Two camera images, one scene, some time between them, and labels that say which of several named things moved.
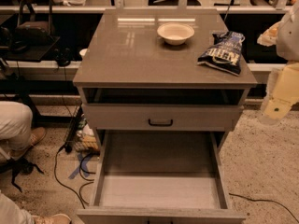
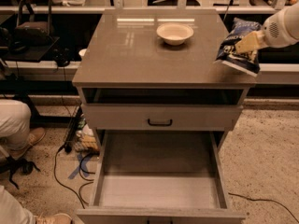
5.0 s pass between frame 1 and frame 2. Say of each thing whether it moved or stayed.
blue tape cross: stayed
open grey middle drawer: stayed
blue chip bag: moved
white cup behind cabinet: stayed
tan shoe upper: stayed
